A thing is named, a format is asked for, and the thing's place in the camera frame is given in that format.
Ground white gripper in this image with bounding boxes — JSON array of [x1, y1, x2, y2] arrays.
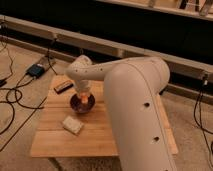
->
[[75, 80, 91, 102]]

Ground orange pepper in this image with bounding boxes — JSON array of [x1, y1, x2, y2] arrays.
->
[[81, 95, 88, 104]]

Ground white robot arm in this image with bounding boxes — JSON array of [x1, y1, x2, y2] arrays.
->
[[66, 55, 177, 171]]

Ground purple ceramic bowl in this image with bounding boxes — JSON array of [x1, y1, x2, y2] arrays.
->
[[70, 94, 95, 114]]

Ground dark rectangular case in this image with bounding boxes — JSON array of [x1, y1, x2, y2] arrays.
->
[[54, 80, 73, 94]]

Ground beige sponge block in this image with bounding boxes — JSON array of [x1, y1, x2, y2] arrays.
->
[[62, 116, 83, 135]]

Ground wooden table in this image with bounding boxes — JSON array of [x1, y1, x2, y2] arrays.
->
[[29, 74, 179, 159]]

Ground black floor cables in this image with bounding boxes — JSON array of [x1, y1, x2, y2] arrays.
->
[[0, 19, 58, 153]]

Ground black cable right floor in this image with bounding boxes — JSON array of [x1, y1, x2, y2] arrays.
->
[[193, 79, 213, 161]]

